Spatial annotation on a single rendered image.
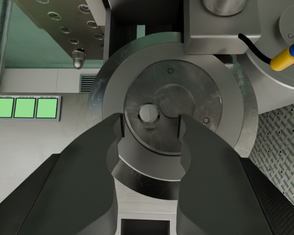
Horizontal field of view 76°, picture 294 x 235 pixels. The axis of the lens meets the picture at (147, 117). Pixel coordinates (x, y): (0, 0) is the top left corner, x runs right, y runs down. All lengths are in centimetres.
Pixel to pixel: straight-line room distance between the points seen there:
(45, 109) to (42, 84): 291
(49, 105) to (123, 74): 42
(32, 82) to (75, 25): 312
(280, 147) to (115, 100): 27
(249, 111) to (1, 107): 59
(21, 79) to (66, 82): 74
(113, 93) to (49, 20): 34
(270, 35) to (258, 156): 24
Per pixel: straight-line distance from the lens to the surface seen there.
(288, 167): 34
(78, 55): 56
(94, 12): 22
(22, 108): 60
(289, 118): 34
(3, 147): 63
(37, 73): 358
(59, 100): 56
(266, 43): 21
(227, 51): 17
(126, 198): 51
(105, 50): 19
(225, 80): 17
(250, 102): 18
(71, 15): 45
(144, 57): 17
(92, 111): 17
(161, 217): 52
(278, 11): 23
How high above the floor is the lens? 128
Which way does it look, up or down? 9 degrees down
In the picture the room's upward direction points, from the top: 179 degrees counter-clockwise
